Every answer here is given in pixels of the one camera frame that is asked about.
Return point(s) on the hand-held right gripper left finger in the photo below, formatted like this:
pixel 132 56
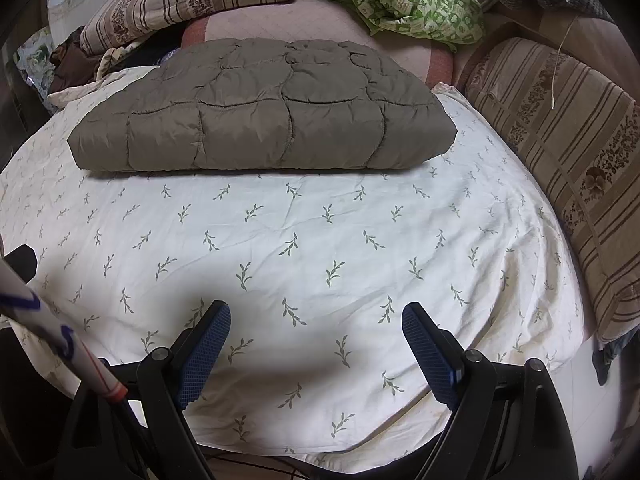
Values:
pixel 202 355

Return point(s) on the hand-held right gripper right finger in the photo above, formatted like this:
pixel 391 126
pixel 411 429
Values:
pixel 430 355

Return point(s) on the grey quilted blanket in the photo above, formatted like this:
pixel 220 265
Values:
pixel 260 110

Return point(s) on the white rod blue print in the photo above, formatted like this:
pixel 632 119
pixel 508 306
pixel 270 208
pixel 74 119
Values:
pixel 50 330

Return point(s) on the white leaf-print bed sheet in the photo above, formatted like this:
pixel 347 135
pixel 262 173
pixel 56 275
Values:
pixel 325 240

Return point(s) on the dark cloth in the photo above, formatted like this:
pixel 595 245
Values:
pixel 165 40
pixel 605 360

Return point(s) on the black object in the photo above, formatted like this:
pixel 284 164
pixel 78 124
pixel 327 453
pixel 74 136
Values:
pixel 20 262

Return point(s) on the cream floral cloth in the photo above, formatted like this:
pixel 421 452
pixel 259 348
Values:
pixel 115 57

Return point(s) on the brown cloth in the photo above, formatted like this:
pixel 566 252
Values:
pixel 70 60

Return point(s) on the pink pillow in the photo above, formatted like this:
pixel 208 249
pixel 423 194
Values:
pixel 350 25

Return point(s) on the floral printed cloth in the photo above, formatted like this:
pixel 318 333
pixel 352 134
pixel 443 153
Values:
pixel 37 57

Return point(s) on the green printed cloth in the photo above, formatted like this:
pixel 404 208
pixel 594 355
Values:
pixel 415 5

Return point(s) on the tan blanket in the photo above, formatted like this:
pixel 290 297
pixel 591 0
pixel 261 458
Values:
pixel 605 45

